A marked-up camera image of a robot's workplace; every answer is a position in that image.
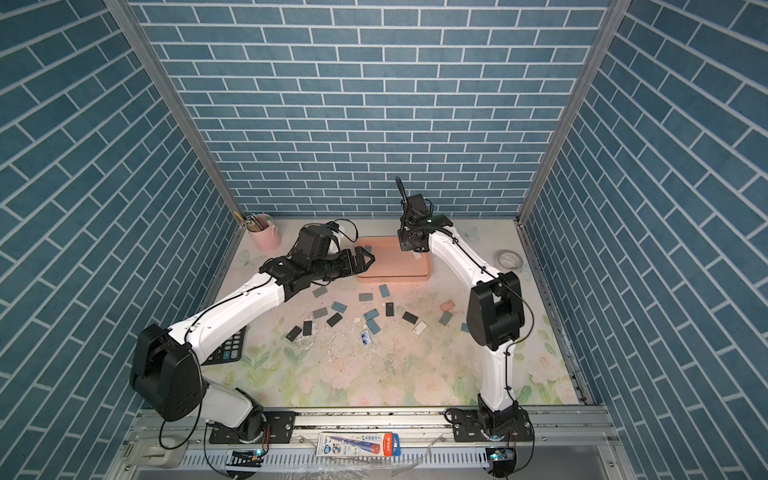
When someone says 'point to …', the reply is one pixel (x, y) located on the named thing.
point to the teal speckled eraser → (338, 306)
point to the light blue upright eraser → (384, 290)
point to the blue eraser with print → (371, 314)
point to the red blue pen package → (358, 444)
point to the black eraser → (410, 317)
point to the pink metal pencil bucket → (268, 239)
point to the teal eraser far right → (464, 327)
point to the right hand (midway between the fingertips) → (412, 239)
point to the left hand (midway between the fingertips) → (372, 263)
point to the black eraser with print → (390, 309)
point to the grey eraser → (366, 297)
